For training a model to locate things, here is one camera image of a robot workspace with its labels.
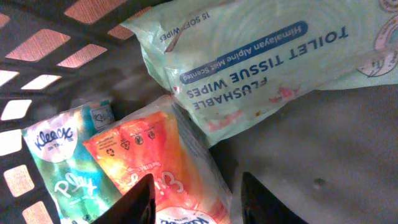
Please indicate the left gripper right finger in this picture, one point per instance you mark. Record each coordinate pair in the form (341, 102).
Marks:
(261, 206)

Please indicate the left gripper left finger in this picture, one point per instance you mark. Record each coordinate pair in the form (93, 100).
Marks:
(137, 206)

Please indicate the teal Kleenex tissue pack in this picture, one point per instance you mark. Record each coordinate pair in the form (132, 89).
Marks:
(81, 190)

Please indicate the orange Kleenex tissue pack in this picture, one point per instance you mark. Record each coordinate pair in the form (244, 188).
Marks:
(159, 140)

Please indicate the mint toilet wipes pack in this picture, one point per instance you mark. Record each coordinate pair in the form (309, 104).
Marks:
(231, 64)

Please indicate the grey plastic mesh basket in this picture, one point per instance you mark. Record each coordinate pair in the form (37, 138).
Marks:
(330, 156)

